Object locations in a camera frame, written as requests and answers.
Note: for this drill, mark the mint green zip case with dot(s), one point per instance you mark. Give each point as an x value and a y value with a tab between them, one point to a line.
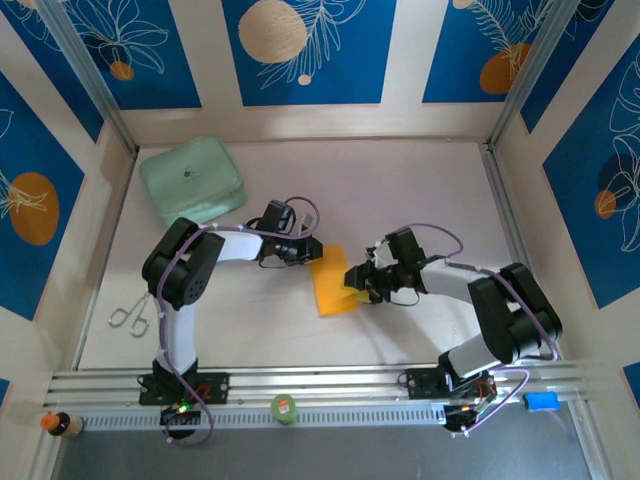
187	175

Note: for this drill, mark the green tape roll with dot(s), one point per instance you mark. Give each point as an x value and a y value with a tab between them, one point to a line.
284	407

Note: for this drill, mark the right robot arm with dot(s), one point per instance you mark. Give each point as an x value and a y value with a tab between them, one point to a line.
505	310

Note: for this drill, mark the silver scissors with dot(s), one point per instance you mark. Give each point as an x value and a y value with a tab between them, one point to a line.
131	320

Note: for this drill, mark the blue box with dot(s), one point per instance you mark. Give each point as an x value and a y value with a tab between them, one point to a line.
540	401

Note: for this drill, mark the brown bottle orange cap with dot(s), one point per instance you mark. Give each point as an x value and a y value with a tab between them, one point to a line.
60	424

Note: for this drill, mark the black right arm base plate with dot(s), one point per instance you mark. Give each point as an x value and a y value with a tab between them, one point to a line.
422	384

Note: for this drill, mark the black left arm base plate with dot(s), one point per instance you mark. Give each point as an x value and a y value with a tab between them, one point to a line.
217	387

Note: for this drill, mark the orange paper sheet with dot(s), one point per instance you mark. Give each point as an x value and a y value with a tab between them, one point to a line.
332	285

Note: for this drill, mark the aluminium rail frame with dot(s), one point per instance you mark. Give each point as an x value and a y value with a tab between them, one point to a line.
310	380

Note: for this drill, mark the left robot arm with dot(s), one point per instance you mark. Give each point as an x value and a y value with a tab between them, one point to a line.
190	270

